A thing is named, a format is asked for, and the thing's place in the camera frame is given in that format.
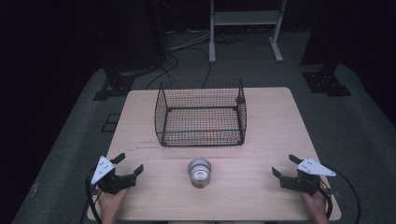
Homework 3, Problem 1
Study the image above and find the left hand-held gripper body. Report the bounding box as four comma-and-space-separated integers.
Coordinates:
91, 156, 138, 195

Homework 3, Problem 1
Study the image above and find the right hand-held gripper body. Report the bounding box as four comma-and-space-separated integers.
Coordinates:
279, 157, 337, 197

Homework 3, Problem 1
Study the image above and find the clear glass cup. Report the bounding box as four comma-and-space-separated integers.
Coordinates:
187, 157, 212, 189

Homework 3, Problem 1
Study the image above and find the black wire mesh basket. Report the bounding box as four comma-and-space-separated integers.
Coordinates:
154, 78, 248, 147

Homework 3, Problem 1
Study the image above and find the person's left hand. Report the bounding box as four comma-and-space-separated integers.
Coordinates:
98, 188, 130, 224

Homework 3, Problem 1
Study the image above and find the person's right hand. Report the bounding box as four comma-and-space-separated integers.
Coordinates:
300, 189, 329, 224

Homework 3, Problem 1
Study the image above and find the black floor tape rectangle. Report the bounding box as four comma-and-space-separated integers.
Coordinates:
100, 113, 121, 133

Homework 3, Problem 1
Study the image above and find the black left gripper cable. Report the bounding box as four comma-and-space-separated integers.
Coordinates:
81, 166, 104, 224

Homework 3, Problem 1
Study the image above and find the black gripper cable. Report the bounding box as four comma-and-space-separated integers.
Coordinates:
317, 163, 362, 224
81, 166, 104, 224

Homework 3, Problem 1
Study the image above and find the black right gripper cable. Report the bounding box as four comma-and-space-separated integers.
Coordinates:
317, 163, 362, 224

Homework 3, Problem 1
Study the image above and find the black stand base plate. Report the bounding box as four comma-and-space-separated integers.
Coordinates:
92, 73, 135, 102
302, 70, 353, 97

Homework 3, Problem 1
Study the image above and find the black floor cable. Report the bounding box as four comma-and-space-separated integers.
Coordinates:
145, 46, 213, 91

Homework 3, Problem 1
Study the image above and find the white floor cable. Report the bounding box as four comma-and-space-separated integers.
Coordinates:
166, 29, 213, 52

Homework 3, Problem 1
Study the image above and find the white metal stand frame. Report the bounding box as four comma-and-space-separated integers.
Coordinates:
208, 0, 288, 64

